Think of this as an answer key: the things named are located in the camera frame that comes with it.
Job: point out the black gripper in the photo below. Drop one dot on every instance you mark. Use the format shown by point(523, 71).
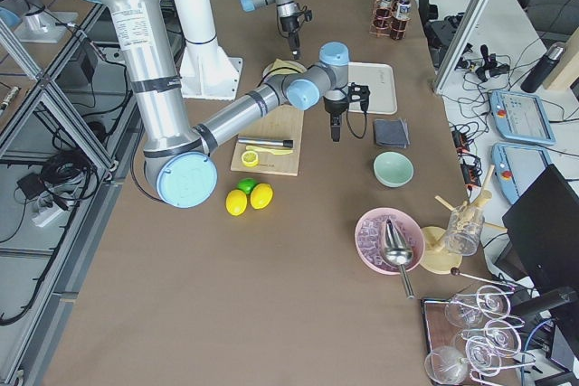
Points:
point(335, 109)
point(289, 26)

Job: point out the bread slice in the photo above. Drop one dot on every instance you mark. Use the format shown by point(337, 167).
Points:
point(287, 67)

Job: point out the cream rabbit serving tray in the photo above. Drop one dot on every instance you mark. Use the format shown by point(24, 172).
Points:
point(379, 78)

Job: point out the wine glass rack tray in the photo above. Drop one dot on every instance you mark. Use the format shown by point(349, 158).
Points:
point(473, 337)

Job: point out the white round plate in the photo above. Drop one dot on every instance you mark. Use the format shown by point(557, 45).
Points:
point(271, 70)

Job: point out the steel cylinder muddler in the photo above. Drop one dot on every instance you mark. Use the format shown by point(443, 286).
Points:
point(286, 143)

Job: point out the folded grey cloth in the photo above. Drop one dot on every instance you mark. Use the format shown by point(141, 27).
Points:
point(391, 133)

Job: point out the wooden cutting board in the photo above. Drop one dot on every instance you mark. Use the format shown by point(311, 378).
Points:
point(283, 123)

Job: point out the mint green bowl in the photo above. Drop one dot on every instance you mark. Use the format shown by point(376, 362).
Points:
point(393, 169)

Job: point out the yellow plastic knife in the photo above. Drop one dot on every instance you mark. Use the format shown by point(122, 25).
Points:
point(269, 150)

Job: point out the half lemon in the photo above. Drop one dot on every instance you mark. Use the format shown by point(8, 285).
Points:
point(250, 158)

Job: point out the tea bottle right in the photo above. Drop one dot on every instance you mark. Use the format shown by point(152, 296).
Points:
point(383, 9)

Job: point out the tea bottle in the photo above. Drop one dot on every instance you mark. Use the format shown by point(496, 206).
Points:
point(400, 19)
point(383, 9)

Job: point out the upper whole lemon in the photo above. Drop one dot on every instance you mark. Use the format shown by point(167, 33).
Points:
point(261, 196)

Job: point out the whole lemon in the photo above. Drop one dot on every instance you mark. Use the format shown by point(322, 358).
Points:
point(261, 196)
point(236, 202)

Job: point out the green lime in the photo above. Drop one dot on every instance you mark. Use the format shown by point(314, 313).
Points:
point(246, 185)

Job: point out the tea bottle front left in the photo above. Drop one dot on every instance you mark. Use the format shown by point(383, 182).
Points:
point(400, 19)

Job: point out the pink bowl with ice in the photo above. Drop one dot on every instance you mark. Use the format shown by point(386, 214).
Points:
point(368, 233)

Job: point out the lower whole lemon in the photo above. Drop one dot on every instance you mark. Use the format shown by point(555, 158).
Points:
point(236, 202)

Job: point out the metal ice scoop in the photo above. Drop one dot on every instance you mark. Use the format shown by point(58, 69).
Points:
point(398, 254)

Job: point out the glass jar on stand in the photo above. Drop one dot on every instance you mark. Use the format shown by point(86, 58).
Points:
point(464, 229)

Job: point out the wooden stand with round base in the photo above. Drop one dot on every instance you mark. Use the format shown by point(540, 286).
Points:
point(437, 258)

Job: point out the black monitor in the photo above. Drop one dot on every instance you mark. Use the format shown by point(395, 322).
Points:
point(543, 229)

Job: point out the black thermos bottle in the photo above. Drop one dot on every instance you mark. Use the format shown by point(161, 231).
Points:
point(543, 68)

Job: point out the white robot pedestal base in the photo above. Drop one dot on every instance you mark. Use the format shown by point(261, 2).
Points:
point(206, 70)

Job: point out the copper wire bottle rack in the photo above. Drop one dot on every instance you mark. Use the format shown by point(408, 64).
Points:
point(381, 28)

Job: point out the aluminium frame post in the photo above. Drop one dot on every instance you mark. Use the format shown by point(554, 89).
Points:
point(470, 19)

